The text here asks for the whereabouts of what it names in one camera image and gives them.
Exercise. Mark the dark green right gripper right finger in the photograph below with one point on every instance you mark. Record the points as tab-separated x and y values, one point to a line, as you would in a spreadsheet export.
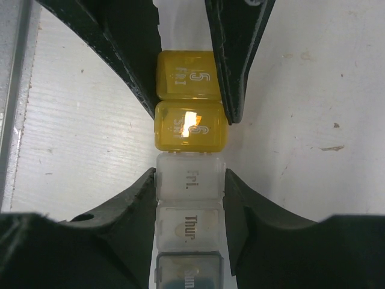
271	247

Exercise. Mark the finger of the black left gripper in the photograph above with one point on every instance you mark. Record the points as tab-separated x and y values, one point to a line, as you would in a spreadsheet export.
236	29
124	33

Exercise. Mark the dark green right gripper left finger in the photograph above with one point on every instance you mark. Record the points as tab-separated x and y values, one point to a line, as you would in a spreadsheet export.
109	246

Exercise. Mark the weekly pill organizer strip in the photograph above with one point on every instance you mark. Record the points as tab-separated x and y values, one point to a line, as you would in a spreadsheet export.
190	132

